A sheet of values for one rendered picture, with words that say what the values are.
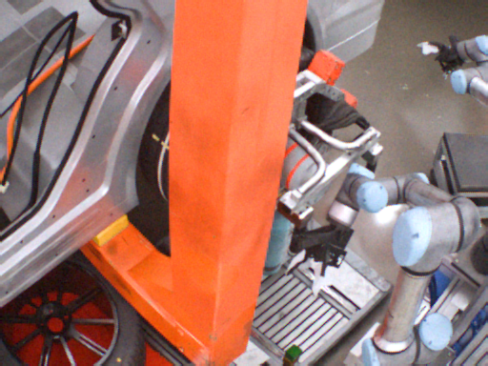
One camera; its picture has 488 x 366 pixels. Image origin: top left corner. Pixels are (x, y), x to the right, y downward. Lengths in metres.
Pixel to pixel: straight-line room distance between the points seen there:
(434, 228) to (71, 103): 1.22
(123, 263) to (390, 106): 2.00
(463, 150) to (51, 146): 1.93
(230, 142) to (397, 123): 2.49
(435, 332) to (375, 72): 2.41
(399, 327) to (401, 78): 2.51
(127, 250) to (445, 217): 1.13
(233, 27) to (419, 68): 3.09
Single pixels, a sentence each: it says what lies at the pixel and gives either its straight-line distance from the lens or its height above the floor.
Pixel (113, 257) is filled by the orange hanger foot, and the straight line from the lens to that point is 2.20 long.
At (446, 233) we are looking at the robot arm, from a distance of 1.42.
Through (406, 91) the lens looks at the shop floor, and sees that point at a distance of 3.88.
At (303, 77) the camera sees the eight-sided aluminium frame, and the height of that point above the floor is 1.12.
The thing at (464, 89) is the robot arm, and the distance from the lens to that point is 2.04.
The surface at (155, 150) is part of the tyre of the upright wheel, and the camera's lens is 2.11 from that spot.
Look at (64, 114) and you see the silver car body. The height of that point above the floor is 1.02.
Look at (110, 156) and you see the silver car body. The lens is 1.99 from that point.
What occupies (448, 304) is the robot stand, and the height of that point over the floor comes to 0.73.
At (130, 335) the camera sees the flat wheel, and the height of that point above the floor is 0.50.
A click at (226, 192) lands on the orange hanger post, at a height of 1.47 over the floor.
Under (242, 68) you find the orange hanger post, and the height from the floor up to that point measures 1.78.
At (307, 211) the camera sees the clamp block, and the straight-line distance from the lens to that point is 1.99.
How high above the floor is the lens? 2.53
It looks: 51 degrees down
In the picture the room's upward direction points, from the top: 7 degrees clockwise
